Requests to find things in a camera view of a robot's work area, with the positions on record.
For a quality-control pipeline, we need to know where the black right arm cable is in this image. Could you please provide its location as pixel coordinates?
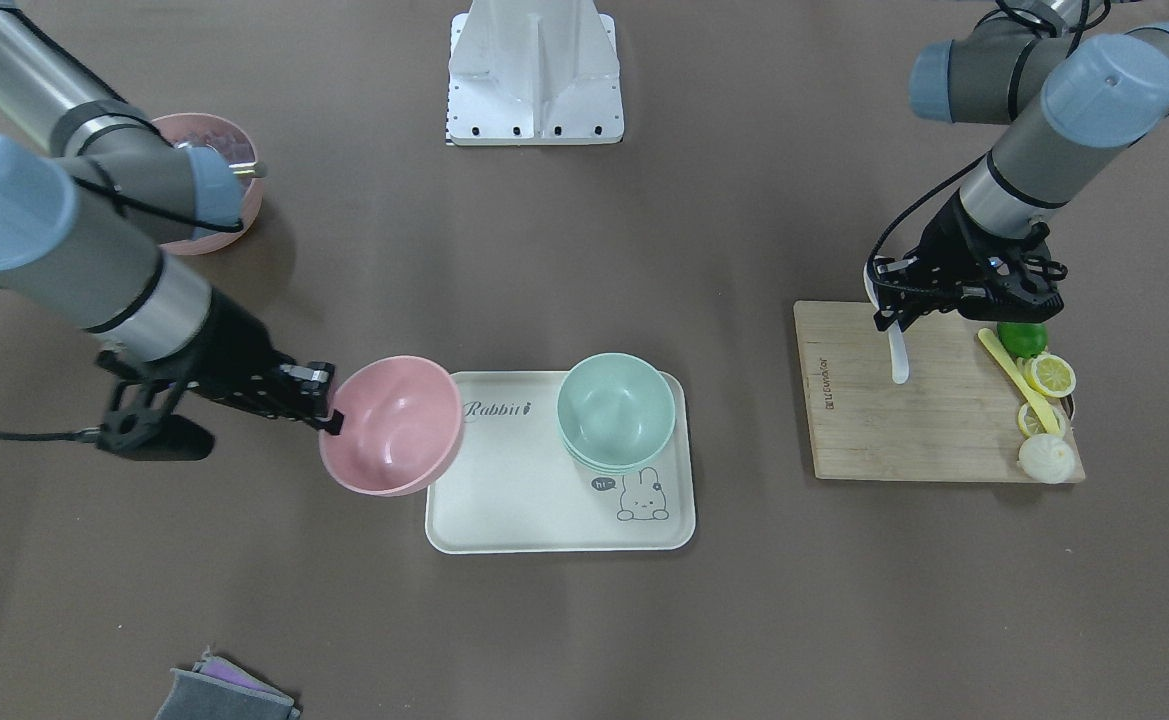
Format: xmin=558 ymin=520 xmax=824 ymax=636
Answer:
xmin=0 ymin=390 xmax=105 ymax=445

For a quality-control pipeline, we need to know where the green bowl stack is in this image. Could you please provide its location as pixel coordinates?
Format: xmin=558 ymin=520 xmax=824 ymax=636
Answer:
xmin=556 ymin=354 xmax=677 ymax=475

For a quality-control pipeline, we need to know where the white ceramic spoon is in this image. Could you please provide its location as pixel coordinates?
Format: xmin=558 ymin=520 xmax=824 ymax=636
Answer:
xmin=863 ymin=261 xmax=909 ymax=386

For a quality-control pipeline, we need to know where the white serving tray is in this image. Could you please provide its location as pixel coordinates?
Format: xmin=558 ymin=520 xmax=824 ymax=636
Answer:
xmin=424 ymin=372 xmax=697 ymax=555

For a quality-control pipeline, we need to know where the bamboo cutting board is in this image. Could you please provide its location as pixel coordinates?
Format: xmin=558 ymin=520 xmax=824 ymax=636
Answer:
xmin=793 ymin=302 xmax=1029 ymax=484

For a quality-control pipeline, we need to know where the lemon slice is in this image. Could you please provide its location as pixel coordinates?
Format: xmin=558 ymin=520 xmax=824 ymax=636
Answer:
xmin=1022 ymin=352 xmax=1077 ymax=399
xmin=1015 ymin=404 xmax=1070 ymax=438

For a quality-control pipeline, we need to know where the large pink bowl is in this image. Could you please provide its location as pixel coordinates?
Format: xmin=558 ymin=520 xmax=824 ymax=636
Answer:
xmin=153 ymin=111 xmax=264 ymax=256

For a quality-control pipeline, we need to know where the small pink bowl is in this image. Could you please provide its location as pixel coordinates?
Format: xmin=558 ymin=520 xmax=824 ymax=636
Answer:
xmin=319 ymin=356 xmax=464 ymax=497

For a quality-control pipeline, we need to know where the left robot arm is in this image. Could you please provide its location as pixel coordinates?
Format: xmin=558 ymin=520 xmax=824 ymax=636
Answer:
xmin=866 ymin=1 xmax=1169 ymax=331

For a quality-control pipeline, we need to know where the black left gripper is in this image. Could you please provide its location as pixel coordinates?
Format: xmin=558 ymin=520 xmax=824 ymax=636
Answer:
xmin=867 ymin=196 xmax=1067 ymax=331

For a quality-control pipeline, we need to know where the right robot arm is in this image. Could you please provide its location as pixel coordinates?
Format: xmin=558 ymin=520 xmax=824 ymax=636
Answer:
xmin=0 ymin=1 xmax=345 ymax=461

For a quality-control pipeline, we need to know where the metal ice scoop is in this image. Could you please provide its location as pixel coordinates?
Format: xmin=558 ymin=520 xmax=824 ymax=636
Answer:
xmin=174 ymin=140 xmax=269 ymax=179

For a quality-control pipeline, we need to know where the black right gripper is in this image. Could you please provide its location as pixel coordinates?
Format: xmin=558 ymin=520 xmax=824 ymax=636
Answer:
xmin=95 ymin=292 xmax=345 ymax=461

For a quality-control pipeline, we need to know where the white camera mast base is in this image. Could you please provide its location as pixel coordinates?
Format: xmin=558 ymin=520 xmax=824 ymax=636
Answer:
xmin=444 ymin=1 xmax=625 ymax=147

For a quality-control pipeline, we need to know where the green lime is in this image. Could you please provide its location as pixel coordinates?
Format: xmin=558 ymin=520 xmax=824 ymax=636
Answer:
xmin=995 ymin=321 xmax=1049 ymax=359

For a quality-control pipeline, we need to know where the grey folded cloth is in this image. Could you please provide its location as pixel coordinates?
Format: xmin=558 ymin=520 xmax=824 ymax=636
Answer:
xmin=155 ymin=648 xmax=302 ymax=719

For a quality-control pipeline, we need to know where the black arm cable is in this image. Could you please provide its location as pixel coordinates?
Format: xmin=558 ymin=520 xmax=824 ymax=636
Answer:
xmin=0 ymin=390 xmax=105 ymax=445
xmin=864 ymin=150 xmax=995 ymax=291

